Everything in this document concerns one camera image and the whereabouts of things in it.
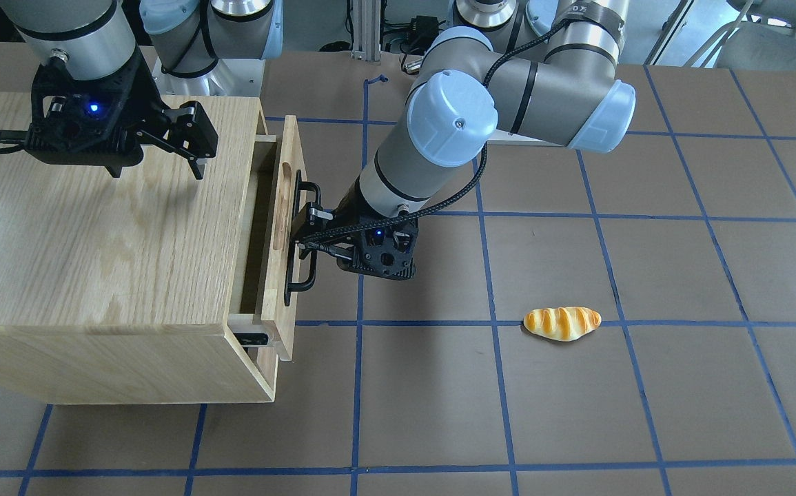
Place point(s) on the under gripper black finger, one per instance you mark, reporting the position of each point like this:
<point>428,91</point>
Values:
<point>115,170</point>

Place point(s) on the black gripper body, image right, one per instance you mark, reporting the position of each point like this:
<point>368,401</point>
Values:
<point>351,204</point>

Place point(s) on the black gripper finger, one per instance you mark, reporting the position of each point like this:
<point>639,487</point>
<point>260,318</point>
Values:
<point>309,221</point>
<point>336,251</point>

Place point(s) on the black gripper finger cabinet edge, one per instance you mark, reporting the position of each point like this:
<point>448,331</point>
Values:
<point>186,131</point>

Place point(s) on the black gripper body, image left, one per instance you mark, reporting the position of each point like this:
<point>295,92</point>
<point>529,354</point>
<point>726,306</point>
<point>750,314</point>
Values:
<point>144,94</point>

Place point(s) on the black metal drawer handle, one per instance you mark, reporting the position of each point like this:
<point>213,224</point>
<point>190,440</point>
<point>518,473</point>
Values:
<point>305,191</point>

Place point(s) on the wooden drawer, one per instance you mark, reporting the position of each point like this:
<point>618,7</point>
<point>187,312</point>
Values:
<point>257,305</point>

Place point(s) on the light wooden drawer cabinet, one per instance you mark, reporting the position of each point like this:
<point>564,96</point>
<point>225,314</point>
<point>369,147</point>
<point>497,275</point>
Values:
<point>121,290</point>

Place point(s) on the silver cylindrical connector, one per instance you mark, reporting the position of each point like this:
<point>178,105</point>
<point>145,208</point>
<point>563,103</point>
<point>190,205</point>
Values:
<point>412,65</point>

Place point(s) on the toy bread loaf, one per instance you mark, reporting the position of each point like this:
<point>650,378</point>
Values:
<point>562,324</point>

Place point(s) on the grey chair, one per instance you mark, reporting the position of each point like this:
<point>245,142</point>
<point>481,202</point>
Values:
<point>763,37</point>

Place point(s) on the black power adapter with cables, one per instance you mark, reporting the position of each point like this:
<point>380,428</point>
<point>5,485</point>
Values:
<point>414,36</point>

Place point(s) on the aluminium profile post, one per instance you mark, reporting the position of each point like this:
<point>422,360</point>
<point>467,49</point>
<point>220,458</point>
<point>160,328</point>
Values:
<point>366,30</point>

